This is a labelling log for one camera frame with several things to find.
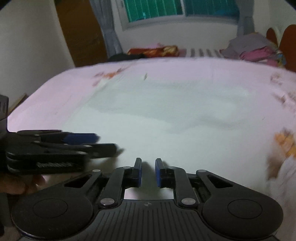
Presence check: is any cream white cloth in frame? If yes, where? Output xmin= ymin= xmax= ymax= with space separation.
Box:
xmin=65 ymin=77 xmax=268 ymax=189

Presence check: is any pile of folded clothes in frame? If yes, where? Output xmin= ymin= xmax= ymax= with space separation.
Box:
xmin=220 ymin=33 xmax=286 ymax=67

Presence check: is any person's left hand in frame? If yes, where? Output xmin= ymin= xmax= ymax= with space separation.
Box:
xmin=1 ymin=175 xmax=46 ymax=195

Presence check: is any pink floral bed sheet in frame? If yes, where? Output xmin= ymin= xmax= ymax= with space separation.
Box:
xmin=6 ymin=57 xmax=296 ymax=204

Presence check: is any black cloth on bed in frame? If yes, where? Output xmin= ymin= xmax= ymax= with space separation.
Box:
xmin=107 ymin=53 xmax=146 ymax=62

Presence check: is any brown wooden door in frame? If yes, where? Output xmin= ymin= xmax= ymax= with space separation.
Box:
xmin=55 ymin=0 xmax=107 ymax=67

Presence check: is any red orange floral blanket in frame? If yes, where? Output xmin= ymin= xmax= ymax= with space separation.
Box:
xmin=127 ymin=45 xmax=180 ymax=58

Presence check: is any grey striped pillow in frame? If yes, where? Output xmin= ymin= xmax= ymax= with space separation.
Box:
xmin=179 ymin=48 xmax=223 ymax=58

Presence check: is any grey left curtain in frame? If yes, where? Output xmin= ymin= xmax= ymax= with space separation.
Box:
xmin=89 ymin=0 xmax=122 ymax=58

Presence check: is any grey curtain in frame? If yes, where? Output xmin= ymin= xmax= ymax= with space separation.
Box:
xmin=89 ymin=0 xmax=122 ymax=58
xmin=236 ymin=0 xmax=255 ymax=36

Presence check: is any green glass window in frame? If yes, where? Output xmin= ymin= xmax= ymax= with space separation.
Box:
xmin=119 ymin=0 xmax=240 ymax=23

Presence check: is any grey right curtain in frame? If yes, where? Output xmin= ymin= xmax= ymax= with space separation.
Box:
xmin=236 ymin=0 xmax=255 ymax=36

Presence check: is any red white headboard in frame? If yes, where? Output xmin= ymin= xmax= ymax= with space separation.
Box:
xmin=266 ymin=24 xmax=296 ymax=72

